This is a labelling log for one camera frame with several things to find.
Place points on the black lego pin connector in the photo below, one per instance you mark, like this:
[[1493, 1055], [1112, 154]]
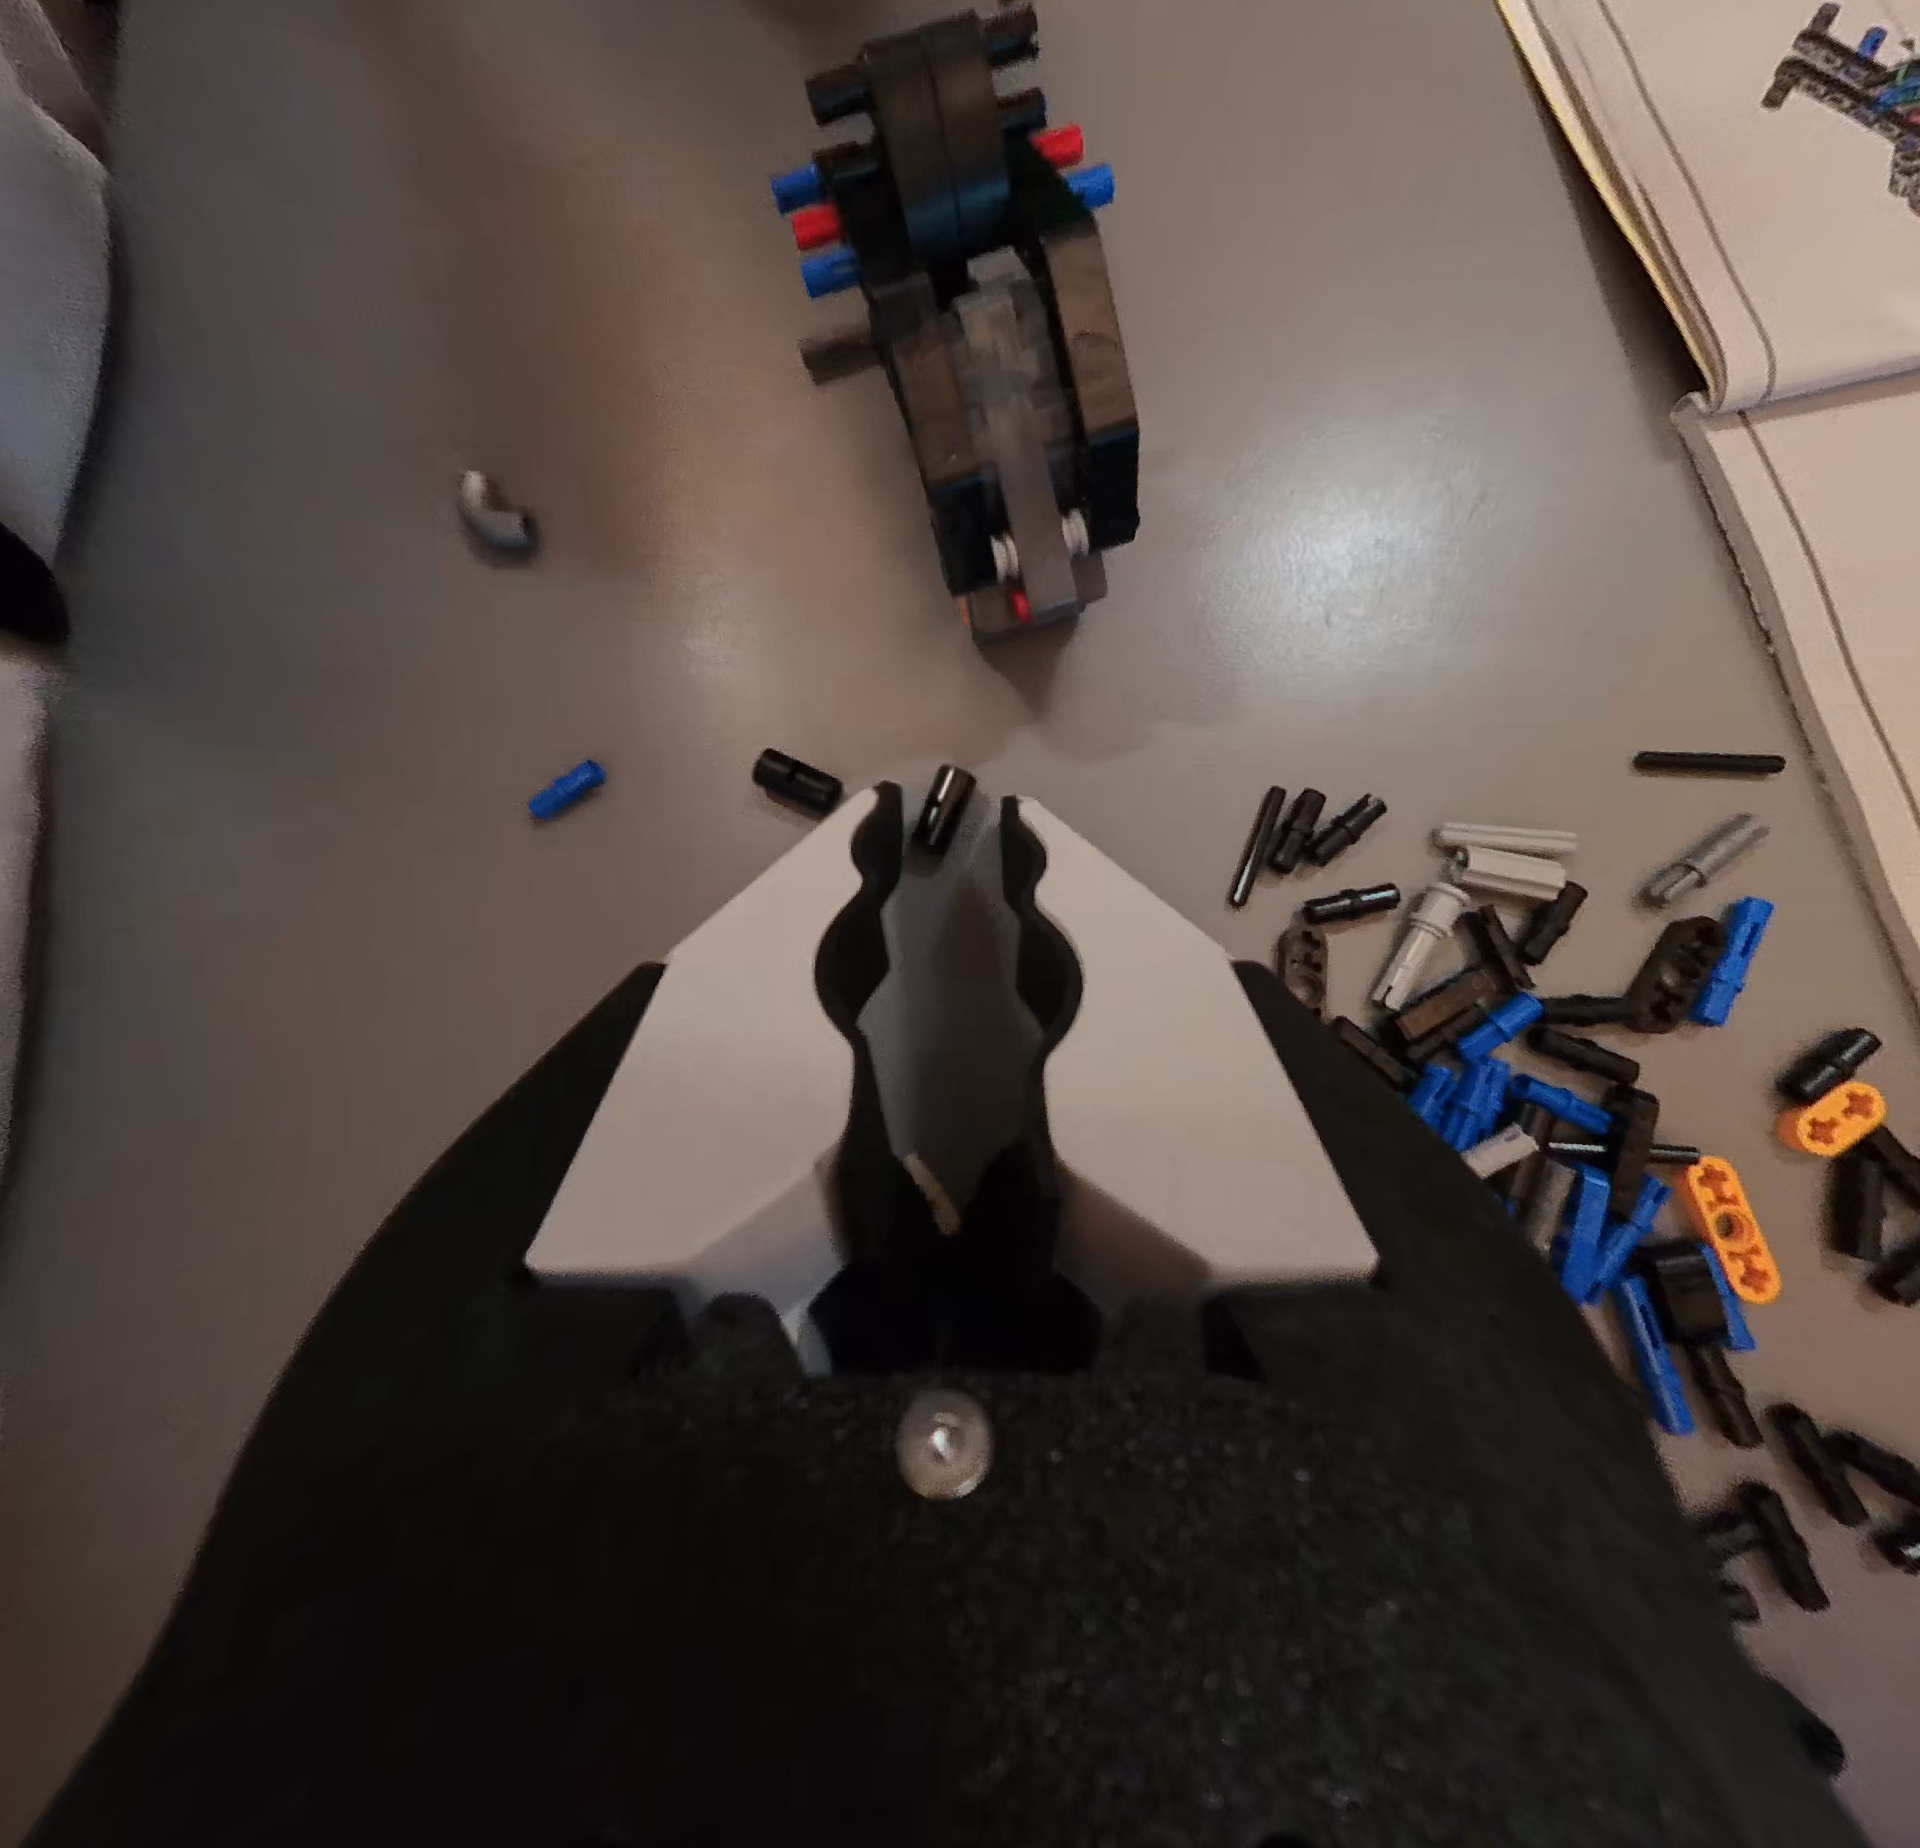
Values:
[[796, 777]]

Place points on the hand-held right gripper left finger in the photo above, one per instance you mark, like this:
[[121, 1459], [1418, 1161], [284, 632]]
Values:
[[706, 1098]]

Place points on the pile of loose lego pieces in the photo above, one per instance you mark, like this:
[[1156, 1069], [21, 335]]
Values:
[[1477, 1077]]

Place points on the short black lego pin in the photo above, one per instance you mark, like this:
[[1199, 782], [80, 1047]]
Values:
[[947, 807]]

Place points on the lego instruction booklet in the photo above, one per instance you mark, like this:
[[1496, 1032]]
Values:
[[1727, 154]]

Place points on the long black lego axle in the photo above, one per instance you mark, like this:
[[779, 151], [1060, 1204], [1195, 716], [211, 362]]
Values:
[[1712, 762]]

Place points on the grey curved lego pipe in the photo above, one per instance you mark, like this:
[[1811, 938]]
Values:
[[492, 513]]

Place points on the blue lego pin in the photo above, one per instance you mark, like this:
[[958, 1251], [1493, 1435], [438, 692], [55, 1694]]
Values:
[[567, 792]]

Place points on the black lego vehicle assembly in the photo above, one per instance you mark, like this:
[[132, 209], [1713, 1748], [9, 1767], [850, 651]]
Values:
[[991, 379]]

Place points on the orange lego beam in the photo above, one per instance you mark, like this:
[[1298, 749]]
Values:
[[1736, 1231], [1831, 1118]]

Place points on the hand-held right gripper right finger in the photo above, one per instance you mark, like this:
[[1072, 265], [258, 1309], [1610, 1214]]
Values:
[[1187, 1114]]

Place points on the grey lego pin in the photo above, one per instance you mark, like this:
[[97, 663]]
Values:
[[1702, 861]]

